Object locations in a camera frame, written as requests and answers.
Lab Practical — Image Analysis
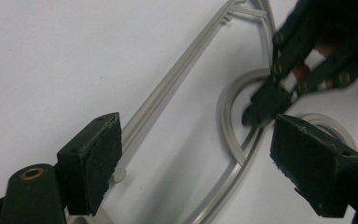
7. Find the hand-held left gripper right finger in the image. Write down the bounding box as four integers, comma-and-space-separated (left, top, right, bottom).
269, 113, 358, 218

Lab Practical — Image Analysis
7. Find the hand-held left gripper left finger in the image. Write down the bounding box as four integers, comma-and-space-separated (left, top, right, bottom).
56, 111, 124, 217

